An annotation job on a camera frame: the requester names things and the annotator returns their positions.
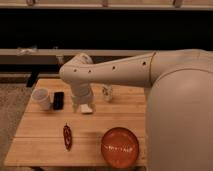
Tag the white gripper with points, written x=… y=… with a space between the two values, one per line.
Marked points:
x=82 y=95

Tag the black eraser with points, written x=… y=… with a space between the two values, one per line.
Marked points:
x=58 y=100

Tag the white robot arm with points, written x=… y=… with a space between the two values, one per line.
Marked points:
x=179 y=112

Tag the white ceramic cup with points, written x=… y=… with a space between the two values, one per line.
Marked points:
x=42 y=98

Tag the dark red chili pepper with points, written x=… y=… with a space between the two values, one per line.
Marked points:
x=67 y=133

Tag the wooden board table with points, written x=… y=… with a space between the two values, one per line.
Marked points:
x=39 y=139

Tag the orange red bowl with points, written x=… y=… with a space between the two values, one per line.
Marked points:
x=120 y=147

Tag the long wooden beam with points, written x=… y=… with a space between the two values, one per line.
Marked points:
x=52 y=56

